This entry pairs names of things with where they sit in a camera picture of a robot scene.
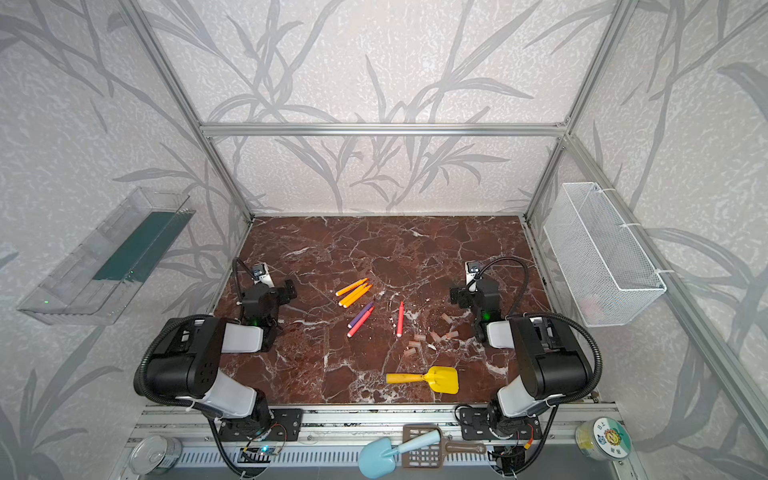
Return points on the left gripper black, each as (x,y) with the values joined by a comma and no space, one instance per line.
(279,292)

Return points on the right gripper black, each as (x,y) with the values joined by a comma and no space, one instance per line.
(466,294)

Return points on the pink marker lone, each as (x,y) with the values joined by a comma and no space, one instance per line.
(400,320)

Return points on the pink marker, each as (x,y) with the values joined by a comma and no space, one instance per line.
(355,328)

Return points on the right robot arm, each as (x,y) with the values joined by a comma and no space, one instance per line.
(558,360)

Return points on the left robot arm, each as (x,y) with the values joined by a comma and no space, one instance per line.
(181,367)

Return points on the yellow toy shovel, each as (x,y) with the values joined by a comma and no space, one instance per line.
(440,379)

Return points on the orange marker far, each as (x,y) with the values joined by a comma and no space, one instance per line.
(349,288)

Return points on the orange marker near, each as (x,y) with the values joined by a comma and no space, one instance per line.
(356,296)

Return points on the small circuit board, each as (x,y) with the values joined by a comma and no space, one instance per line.
(258,455)

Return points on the brown toy rake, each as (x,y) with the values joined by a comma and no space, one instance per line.
(433,456)

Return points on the tape roll green label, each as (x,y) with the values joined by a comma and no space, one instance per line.
(603,439)

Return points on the metal tin can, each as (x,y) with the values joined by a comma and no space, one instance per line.
(155,455)

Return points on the light blue toy shovel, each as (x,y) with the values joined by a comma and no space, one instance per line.
(377,458)

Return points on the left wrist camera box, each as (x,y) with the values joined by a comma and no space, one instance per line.
(261,274)

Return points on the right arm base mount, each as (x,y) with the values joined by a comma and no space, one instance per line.
(488,423)

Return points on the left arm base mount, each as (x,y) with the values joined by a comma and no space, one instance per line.
(279,425)

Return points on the white wire basket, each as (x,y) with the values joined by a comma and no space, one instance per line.
(610,276)

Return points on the aluminium front rail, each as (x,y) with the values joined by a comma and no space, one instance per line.
(333,435)

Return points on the clear plastic wall shelf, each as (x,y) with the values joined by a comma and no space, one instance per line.
(95,283)

